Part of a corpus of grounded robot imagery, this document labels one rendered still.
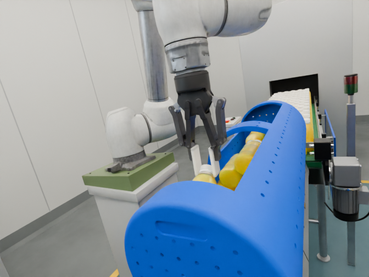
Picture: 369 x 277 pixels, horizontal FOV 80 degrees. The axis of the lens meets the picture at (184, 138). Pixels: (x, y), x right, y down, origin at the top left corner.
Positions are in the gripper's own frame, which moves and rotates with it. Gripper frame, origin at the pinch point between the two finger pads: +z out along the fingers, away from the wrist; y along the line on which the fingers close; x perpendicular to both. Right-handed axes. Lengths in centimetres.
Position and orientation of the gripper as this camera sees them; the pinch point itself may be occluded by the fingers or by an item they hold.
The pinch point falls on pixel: (205, 160)
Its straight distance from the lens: 52.4
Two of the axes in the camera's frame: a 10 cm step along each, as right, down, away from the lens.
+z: 1.8, 9.6, 2.3
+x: 4.7, -2.9, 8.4
